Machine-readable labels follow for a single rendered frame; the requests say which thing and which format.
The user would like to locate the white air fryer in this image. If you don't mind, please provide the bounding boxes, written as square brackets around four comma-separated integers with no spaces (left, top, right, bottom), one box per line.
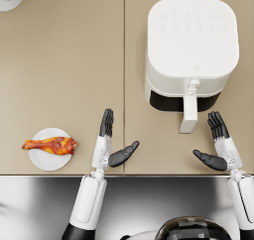
[144,0,240,135]

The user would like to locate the white round plate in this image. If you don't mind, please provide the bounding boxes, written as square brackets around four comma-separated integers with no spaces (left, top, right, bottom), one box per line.
[28,127,73,172]

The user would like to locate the roasted chicken drumstick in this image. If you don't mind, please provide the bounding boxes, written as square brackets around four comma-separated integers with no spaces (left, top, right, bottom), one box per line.
[21,136,79,156]

